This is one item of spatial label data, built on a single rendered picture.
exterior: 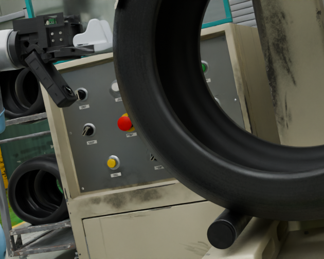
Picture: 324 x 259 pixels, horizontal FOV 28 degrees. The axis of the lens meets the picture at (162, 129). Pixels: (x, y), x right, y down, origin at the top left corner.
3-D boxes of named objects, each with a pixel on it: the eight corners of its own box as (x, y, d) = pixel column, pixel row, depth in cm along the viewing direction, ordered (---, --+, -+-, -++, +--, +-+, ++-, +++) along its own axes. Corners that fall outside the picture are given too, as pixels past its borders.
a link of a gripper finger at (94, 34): (116, 15, 109) (67, 21, 112) (120, 50, 110) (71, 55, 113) (123, 16, 112) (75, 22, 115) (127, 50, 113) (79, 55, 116)
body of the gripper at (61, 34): (65, 11, 111) (4, 20, 115) (70, 61, 112) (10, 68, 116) (84, 14, 119) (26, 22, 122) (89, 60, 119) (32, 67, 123)
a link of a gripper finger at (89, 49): (90, 43, 110) (44, 49, 113) (90, 53, 110) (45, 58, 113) (101, 44, 114) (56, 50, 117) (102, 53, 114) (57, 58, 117)
